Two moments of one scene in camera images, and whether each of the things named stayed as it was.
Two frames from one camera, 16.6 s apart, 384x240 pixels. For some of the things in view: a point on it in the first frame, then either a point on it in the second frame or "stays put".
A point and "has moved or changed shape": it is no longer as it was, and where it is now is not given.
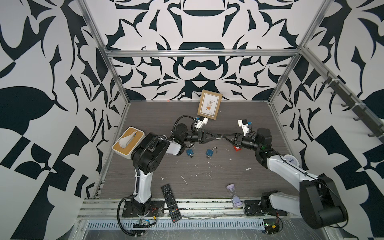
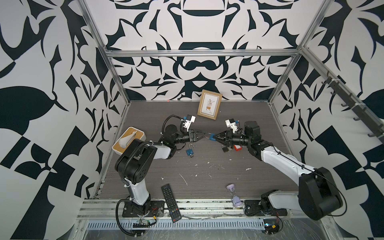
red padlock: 237,148 stays put
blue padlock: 209,152 has moved or changed shape
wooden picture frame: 209,104 stays put
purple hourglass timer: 237,203 stays put
